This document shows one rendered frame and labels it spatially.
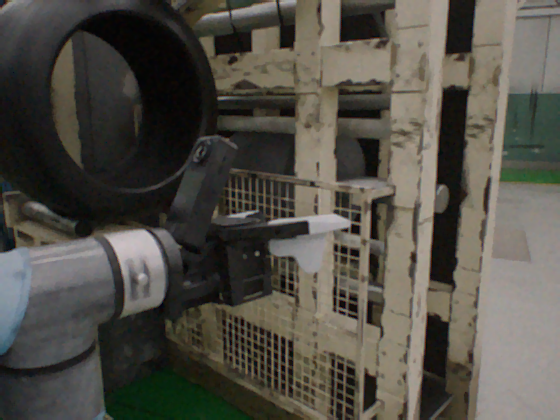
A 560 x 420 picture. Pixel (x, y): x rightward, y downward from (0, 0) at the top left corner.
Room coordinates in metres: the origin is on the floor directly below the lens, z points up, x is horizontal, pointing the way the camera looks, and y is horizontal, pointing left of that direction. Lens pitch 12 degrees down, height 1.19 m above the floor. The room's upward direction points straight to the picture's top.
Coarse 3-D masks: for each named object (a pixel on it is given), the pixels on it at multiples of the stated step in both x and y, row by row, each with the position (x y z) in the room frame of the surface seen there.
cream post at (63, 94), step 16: (64, 48) 1.49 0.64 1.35; (64, 64) 1.48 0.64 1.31; (64, 80) 1.48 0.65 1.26; (64, 96) 1.48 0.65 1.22; (64, 112) 1.47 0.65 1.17; (64, 128) 1.47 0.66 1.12; (64, 144) 1.47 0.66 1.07; (80, 144) 1.51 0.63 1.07; (80, 160) 1.50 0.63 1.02; (96, 336) 1.50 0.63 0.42
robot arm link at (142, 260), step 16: (112, 240) 0.40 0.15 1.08; (128, 240) 0.40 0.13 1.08; (144, 240) 0.41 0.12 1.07; (128, 256) 0.39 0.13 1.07; (144, 256) 0.40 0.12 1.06; (160, 256) 0.40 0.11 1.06; (128, 272) 0.38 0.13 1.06; (144, 272) 0.39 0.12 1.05; (160, 272) 0.40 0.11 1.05; (128, 288) 0.38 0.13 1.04; (144, 288) 0.39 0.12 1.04; (160, 288) 0.40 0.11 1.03; (128, 304) 0.38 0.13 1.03; (144, 304) 0.39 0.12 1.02
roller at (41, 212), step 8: (24, 208) 1.32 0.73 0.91; (32, 208) 1.29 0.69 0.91; (40, 208) 1.27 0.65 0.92; (48, 208) 1.25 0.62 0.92; (32, 216) 1.29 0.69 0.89; (40, 216) 1.25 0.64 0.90; (48, 216) 1.21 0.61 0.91; (56, 216) 1.19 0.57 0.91; (64, 216) 1.17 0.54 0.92; (72, 216) 1.16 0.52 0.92; (48, 224) 1.23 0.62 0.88; (56, 224) 1.18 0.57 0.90; (64, 224) 1.15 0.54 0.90; (72, 224) 1.12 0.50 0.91; (80, 224) 1.11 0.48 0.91; (88, 224) 1.13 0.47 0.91; (72, 232) 1.12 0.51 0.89; (80, 232) 1.11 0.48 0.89; (88, 232) 1.13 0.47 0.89
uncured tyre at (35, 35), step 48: (48, 0) 1.09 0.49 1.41; (96, 0) 1.14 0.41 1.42; (144, 0) 1.23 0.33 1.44; (0, 48) 1.04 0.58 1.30; (48, 48) 1.05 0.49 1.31; (144, 48) 1.53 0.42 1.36; (192, 48) 1.33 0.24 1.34; (0, 96) 1.01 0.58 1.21; (48, 96) 1.04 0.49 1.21; (144, 96) 1.55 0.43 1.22; (192, 96) 1.50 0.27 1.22; (0, 144) 1.04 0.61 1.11; (48, 144) 1.04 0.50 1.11; (144, 144) 1.53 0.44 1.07; (192, 144) 1.34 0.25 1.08; (48, 192) 1.07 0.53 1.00; (96, 192) 1.11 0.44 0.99; (144, 192) 1.20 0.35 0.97
